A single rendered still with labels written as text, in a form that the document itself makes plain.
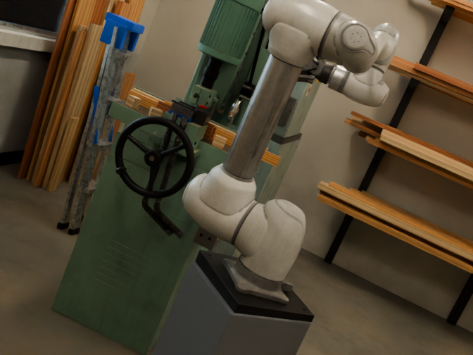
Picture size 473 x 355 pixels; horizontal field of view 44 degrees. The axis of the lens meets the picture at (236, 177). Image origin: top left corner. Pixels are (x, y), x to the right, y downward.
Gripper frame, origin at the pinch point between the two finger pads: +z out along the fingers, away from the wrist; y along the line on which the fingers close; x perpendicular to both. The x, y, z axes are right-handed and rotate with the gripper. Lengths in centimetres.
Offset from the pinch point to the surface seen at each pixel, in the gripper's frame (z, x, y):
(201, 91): 23.1, -21.6, -13.4
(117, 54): 86, -73, 30
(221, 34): 23.4, -2.8, -0.5
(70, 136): 113, -145, 18
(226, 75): 18.9, -24.6, 2.2
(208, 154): 8.9, -27.8, -35.0
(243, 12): 19.2, 4.2, 7.7
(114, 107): 49, -27, -34
